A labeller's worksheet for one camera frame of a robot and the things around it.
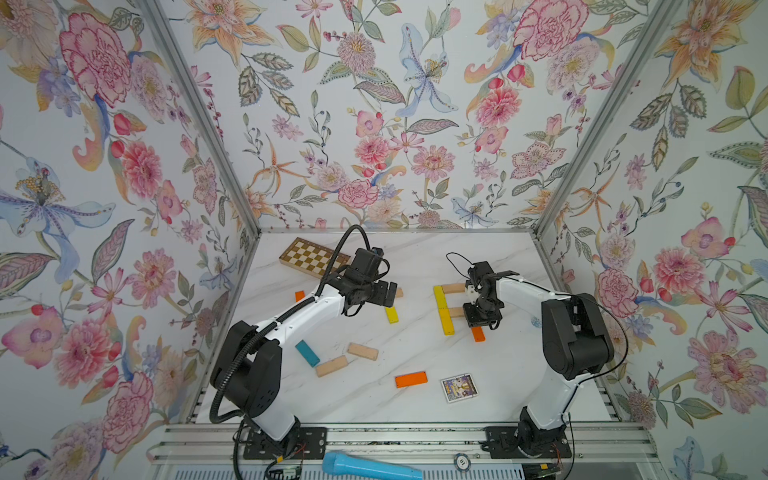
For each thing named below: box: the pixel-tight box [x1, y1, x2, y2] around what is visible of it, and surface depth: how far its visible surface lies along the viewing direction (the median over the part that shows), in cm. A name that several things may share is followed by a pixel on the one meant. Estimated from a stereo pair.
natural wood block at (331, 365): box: [316, 355, 349, 378], surface depth 88 cm
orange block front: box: [394, 371, 429, 389], surface depth 86 cm
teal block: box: [295, 339, 321, 368], surface depth 90 cm
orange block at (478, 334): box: [471, 326, 486, 343], surface depth 94 cm
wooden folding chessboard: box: [279, 237, 352, 279], surface depth 112 cm
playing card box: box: [440, 373, 479, 403], surface depth 83 cm
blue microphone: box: [322, 451, 424, 480], surface depth 71 cm
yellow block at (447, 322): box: [440, 308, 455, 336], surface depth 97 cm
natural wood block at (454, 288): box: [441, 283, 466, 294], surface depth 106 cm
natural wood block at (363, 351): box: [347, 342, 379, 361], surface depth 92 cm
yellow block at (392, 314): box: [385, 306, 399, 324], surface depth 100 cm
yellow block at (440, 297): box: [433, 285, 449, 309], surface depth 105 cm
